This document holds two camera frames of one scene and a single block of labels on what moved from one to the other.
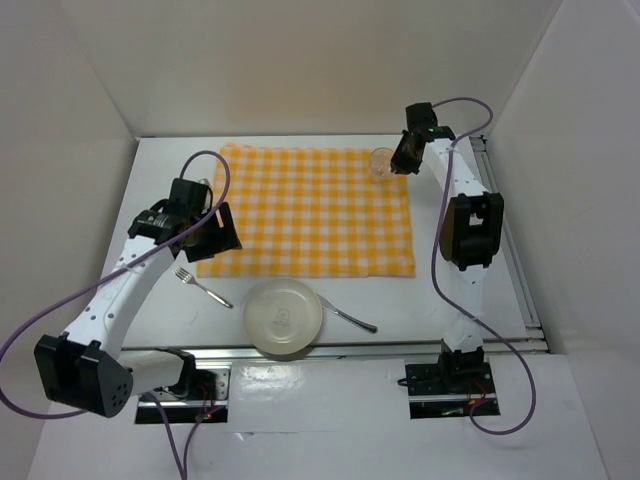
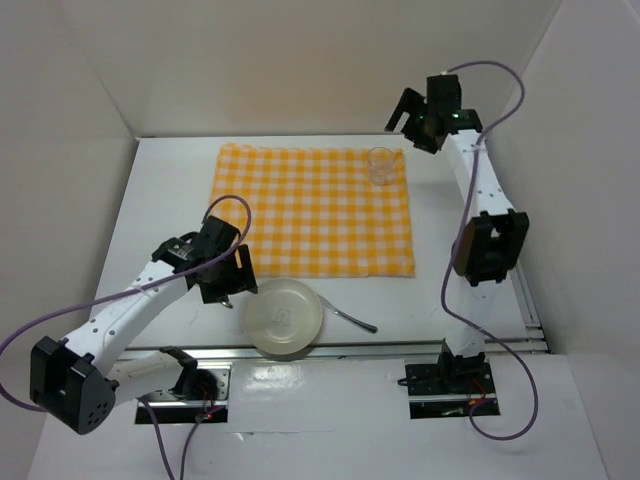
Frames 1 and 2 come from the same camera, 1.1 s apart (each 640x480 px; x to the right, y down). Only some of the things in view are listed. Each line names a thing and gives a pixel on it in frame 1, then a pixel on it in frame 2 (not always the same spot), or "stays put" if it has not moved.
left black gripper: [224, 235] -> [242, 279]
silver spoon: [358, 323] stays put
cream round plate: [282, 316] stays put
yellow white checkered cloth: [312, 211] stays put
